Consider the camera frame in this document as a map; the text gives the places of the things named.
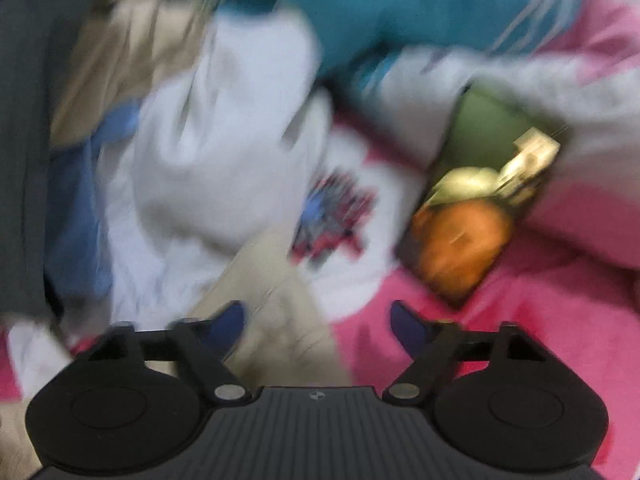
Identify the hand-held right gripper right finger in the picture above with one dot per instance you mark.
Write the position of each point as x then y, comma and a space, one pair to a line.
406, 327

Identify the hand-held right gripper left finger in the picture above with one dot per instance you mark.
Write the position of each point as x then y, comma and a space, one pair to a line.
227, 325

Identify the beige pants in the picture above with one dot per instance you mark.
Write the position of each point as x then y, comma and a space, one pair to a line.
280, 310

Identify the pink floral bedsheet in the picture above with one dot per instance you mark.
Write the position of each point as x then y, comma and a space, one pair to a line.
525, 310

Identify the white garment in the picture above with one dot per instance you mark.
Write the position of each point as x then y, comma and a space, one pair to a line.
210, 160

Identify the blue garment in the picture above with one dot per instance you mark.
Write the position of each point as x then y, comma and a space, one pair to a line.
75, 220

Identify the grey sweatshirt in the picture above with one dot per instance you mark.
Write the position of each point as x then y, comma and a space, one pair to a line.
22, 160

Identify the white and pink pillow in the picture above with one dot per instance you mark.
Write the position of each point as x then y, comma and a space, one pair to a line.
590, 110

